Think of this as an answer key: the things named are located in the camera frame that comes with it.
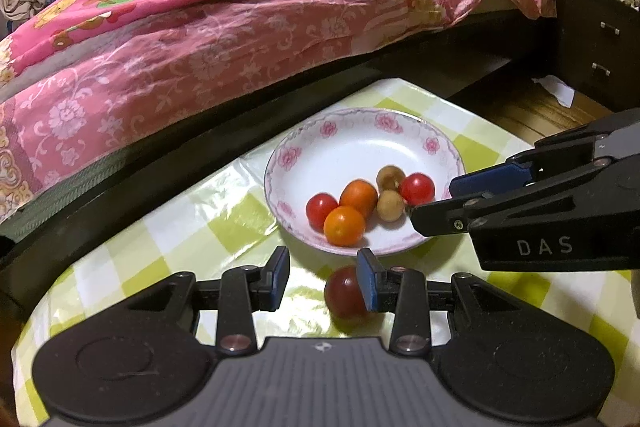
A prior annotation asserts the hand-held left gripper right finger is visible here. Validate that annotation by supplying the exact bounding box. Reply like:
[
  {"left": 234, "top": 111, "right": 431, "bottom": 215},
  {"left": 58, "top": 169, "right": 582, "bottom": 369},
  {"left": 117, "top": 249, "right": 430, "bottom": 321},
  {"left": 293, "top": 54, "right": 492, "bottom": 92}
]
[{"left": 356, "top": 248, "right": 543, "bottom": 356}]

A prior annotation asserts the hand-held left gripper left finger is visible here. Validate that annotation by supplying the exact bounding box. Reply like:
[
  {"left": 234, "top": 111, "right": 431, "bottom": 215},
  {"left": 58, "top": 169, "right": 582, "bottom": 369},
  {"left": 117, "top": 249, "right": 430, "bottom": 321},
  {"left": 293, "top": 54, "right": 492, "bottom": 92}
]
[{"left": 112, "top": 246, "right": 292, "bottom": 356}]

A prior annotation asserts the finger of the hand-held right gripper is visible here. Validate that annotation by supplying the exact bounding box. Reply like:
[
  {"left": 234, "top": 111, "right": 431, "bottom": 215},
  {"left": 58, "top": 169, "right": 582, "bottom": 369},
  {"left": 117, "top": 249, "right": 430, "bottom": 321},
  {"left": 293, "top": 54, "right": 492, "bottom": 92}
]
[
  {"left": 448, "top": 108, "right": 640, "bottom": 198},
  {"left": 410, "top": 157, "right": 617, "bottom": 237}
]

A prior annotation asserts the dark purple tomato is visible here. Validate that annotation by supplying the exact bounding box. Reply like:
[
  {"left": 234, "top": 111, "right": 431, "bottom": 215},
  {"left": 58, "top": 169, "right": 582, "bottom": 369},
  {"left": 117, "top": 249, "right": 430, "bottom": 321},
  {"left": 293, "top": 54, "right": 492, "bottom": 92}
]
[{"left": 324, "top": 265, "right": 372, "bottom": 321}]

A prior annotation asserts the red cherry tomato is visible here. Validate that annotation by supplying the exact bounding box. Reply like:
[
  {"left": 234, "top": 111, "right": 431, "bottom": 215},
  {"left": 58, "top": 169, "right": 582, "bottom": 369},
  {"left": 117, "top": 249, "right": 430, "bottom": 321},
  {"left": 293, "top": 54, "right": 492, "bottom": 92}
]
[
  {"left": 305, "top": 193, "right": 340, "bottom": 232},
  {"left": 399, "top": 173, "right": 436, "bottom": 206}
]

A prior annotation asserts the brown longan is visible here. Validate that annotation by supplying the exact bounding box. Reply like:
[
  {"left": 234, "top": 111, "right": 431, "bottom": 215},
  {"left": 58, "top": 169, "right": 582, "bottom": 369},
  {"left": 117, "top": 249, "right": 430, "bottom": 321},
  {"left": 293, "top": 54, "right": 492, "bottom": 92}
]
[
  {"left": 376, "top": 190, "right": 407, "bottom": 223},
  {"left": 376, "top": 165, "right": 406, "bottom": 192}
]

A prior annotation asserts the small orange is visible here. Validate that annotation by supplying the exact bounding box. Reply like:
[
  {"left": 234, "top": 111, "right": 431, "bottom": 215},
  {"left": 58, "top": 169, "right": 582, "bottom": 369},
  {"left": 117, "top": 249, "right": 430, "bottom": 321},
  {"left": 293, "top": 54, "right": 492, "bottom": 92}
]
[
  {"left": 323, "top": 205, "right": 366, "bottom": 248},
  {"left": 339, "top": 180, "right": 379, "bottom": 221}
]

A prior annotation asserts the white floral-rimmed plate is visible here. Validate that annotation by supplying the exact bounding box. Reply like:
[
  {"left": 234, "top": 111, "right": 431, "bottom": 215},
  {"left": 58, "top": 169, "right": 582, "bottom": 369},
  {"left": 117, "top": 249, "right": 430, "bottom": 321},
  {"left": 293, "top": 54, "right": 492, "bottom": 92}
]
[{"left": 263, "top": 107, "right": 467, "bottom": 257}]

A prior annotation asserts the white paper scrap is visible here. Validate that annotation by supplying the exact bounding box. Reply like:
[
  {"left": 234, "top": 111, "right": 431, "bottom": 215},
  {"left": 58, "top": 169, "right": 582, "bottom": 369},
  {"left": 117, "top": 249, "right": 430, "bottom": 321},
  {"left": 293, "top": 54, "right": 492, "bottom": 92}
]
[{"left": 531, "top": 74, "right": 577, "bottom": 108}]

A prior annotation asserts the green checked tablecloth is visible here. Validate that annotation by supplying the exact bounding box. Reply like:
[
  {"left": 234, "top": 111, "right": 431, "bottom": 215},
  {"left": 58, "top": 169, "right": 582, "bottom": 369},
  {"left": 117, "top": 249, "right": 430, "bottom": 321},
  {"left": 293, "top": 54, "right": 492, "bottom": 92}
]
[{"left": 12, "top": 78, "right": 640, "bottom": 427}]

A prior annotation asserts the dark nightstand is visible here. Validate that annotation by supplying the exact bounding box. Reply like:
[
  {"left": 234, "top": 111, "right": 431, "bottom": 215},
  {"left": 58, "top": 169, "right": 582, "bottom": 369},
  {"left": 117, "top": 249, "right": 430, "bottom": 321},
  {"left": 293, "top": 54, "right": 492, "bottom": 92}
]
[{"left": 552, "top": 0, "right": 640, "bottom": 114}]

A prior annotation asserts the bed with pink quilt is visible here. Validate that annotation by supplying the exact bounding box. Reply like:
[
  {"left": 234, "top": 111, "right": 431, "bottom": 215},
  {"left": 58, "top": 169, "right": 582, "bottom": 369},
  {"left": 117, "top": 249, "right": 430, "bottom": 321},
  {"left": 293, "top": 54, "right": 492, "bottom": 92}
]
[{"left": 0, "top": 0, "right": 573, "bottom": 289}]

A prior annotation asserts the grey mattress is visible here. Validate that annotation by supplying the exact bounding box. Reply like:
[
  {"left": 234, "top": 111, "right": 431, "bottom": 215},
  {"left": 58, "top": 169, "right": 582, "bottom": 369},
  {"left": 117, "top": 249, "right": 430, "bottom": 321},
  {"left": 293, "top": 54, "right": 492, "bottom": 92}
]
[{"left": 0, "top": 147, "right": 132, "bottom": 239}]

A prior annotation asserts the pink floral bedsheet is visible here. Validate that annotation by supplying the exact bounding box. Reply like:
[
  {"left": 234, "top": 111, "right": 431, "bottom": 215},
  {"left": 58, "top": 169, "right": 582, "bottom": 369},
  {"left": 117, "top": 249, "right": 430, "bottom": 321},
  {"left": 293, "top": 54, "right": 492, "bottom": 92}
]
[{"left": 0, "top": 0, "right": 558, "bottom": 224}]

